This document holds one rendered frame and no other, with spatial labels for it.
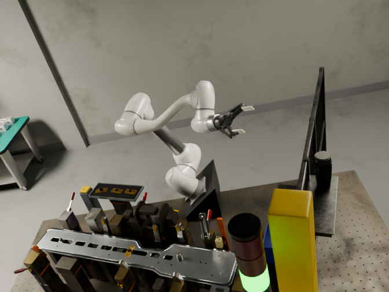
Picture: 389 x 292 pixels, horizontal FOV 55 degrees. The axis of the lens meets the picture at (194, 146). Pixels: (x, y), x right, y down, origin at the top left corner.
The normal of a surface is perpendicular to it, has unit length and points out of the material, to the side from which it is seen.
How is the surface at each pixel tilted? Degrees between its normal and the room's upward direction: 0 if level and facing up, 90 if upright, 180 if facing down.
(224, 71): 90
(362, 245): 0
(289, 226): 90
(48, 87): 90
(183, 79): 90
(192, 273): 0
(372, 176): 0
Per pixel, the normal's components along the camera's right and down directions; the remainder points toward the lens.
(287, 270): -0.33, 0.59
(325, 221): -0.22, -0.80
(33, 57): 0.00, 0.57
